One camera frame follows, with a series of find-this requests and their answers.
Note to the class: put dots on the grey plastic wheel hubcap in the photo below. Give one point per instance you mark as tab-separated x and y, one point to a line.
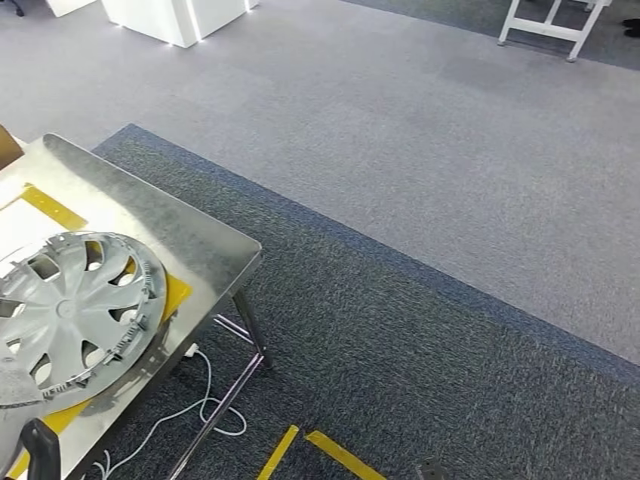
65	311

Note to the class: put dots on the large white display stand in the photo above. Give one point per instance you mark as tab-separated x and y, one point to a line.
164	20

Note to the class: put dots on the white frame table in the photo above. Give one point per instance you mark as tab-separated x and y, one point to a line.
545	28

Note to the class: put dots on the small white display stand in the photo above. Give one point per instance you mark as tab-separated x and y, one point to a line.
70	6

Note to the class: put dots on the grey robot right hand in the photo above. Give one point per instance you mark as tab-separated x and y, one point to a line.
432	472

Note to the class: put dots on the yellow tape on workbench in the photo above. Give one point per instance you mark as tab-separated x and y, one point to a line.
50	206

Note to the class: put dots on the white curved plastic part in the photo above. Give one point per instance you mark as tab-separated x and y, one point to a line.
12	430

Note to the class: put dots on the white power adapter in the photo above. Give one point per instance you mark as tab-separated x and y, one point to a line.
192	350

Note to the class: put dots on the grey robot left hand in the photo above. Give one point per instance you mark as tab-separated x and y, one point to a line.
42	450

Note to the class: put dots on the stainless steel workbench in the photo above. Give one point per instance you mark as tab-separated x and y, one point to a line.
150	212

